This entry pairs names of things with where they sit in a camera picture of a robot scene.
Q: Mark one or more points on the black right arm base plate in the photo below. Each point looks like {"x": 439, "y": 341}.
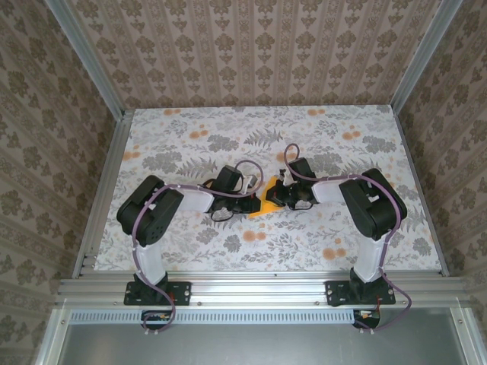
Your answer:
{"x": 335, "y": 292}

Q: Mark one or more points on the small black connector board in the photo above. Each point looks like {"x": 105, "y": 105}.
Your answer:
{"x": 367, "y": 321}
{"x": 154, "y": 322}

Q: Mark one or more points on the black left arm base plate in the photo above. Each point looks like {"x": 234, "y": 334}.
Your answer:
{"x": 182, "y": 292}

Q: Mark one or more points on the floral patterned table cover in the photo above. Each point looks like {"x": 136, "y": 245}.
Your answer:
{"x": 266, "y": 247}

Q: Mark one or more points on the orange cloth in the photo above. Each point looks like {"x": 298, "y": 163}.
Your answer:
{"x": 266, "y": 212}

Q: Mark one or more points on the grey sheet metal panel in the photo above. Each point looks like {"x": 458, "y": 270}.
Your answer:
{"x": 247, "y": 346}

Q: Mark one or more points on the aluminium side rail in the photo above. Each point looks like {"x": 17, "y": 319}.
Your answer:
{"x": 420, "y": 190}
{"x": 113, "y": 152}

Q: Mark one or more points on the aluminium corner post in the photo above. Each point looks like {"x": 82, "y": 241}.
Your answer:
{"x": 88, "y": 57}
{"x": 422, "y": 57}

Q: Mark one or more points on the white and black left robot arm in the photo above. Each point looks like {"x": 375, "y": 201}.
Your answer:
{"x": 150, "y": 262}

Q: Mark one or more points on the aluminium cross rail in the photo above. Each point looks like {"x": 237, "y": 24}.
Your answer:
{"x": 247, "y": 289}

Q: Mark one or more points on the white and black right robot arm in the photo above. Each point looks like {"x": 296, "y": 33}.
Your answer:
{"x": 369, "y": 262}

